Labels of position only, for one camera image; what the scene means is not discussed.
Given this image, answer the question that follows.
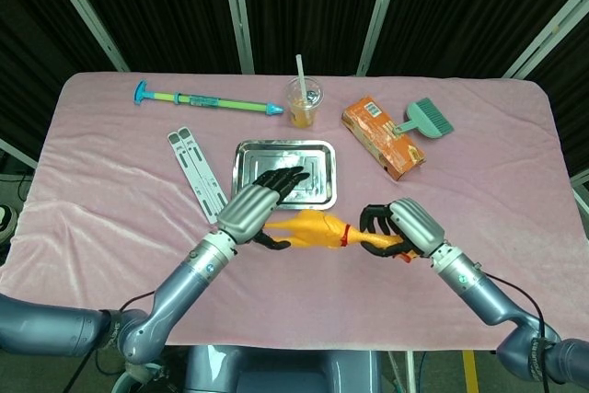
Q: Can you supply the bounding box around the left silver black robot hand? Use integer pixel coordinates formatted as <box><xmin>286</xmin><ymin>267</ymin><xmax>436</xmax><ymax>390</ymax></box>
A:
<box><xmin>215</xmin><ymin>166</ymin><xmax>311</xmax><ymax>251</ymax></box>

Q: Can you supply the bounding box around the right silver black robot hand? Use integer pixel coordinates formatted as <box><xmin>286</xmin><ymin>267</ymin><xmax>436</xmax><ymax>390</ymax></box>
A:
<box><xmin>359</xmin><ymin>198</ymin><xmax>446</xmax><ymax>260</ymax></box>

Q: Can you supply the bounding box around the yellow rubber chicken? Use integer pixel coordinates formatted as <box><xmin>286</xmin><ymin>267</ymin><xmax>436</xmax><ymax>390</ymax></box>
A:
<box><xmin>262</xmin><ymin>209</ymin><xmax>421</xmax><ymax>264</ymax></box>

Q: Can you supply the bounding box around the rectangular stainless steel tray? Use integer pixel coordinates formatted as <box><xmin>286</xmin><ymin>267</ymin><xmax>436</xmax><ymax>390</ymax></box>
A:
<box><xmin>231</xmin><ymin>139</ymin><xmax>339</xmax><ymax>211</ymax></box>

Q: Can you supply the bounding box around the small teal hand brush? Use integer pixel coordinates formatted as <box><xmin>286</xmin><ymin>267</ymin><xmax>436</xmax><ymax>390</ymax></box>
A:
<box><xmin>388</xmin><ymin>97</ymin><xmax>456</xmax><ymax>140</ymax></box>

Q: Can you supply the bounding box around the green blue water syringe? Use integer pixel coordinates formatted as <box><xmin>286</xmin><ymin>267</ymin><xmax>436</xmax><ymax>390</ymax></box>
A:
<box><xmin>133</xmin><ymin>80</ymin><xmax>285</xmax><ymax>119</ymax></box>

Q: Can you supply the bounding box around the folded white laptop stand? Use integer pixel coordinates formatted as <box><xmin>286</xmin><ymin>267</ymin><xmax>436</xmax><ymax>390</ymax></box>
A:
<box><xmin>167</xmin><ymin>125</ymin><xmax>231</xmax><ymax>224</ymax></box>

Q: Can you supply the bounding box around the orange carton box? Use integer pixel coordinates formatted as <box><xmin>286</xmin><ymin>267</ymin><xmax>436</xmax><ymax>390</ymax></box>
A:
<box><xmin>341</xmin><ymin>96</ymin><xmax>428</xmax><ymax>182</ymax></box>

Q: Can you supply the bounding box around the clear cup with orange drink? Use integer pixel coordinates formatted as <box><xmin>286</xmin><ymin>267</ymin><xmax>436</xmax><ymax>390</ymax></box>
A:
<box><xmin>285</xmin><ymin>76</ymin><xmax>326</xmax><ymax>129</ymax></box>

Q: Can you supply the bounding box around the pink velvet tablecloth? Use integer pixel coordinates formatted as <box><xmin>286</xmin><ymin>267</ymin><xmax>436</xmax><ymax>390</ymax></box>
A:
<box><xmin>0</xmin><ymin>71</ymin><xmax>570</xmax><ymax>352</ymax></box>

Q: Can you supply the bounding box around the white drinking straw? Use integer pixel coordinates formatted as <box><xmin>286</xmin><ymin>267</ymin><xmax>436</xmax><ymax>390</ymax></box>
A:
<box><xmin>294</xmin><ymin>53</ymin><xmax>310</xmax><ymax>98</ymax></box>

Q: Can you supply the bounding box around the blue-grey robot torso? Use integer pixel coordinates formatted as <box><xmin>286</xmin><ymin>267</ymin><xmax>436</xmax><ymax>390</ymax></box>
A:
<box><xmin>183</xmin><ymin>345</ymin><xmax>383</xmax><ymax>393</ymax></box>

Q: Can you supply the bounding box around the white bucket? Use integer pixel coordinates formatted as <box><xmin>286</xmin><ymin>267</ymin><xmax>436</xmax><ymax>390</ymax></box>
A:
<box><xmin>111</xmin><ymin>358</ymin><xmax>185</xmax><ymax>393</ymax></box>

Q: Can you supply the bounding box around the white black floor object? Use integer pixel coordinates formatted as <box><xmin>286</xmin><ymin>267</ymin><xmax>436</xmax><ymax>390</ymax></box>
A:
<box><xmin>0</xmin><ymin>202</ymin><xmax>19</xmax><ymax>236</ymax></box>

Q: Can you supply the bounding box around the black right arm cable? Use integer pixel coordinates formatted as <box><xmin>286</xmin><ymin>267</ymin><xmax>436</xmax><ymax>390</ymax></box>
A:
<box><xmin>478</xmin><ymin>272</ymin><xmax>556</xmax><ymax>385</ymax></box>

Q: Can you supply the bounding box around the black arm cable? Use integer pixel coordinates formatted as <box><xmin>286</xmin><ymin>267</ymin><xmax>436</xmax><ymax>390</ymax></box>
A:
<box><xmin>117</xmin><ymin>290</ymin><xmax>157</xmax><ymax>315</ymax></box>
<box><xmin>478</xmin><ymin>272</ymin><xmax>556</xmax><ymax>385</ymax></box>

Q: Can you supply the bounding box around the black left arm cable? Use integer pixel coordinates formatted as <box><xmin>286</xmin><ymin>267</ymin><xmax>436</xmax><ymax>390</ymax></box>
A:
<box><xmin>117</xmin><ymin>290</ymin><xmax>157</xmax><ymax>315</ymax></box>

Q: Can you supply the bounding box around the grey aluminium frame post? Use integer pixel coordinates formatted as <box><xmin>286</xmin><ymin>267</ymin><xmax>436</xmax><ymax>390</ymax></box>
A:
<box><xmin>36</xmin><ymin>0</ymin><xmax>131</xmax><ymax>74</ymax></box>
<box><xmin>503</xmin><ymin>0</ymin><xmax>589</xmax><ymax>79</ymax></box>
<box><xmin>356</xmin><ymin>0</ymin><xmax>407</xmax><ymax>76</ymax></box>
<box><xmin>219</xmin><ymin>0</ymin><xmax>256</xmax><ymax>75</ymax></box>

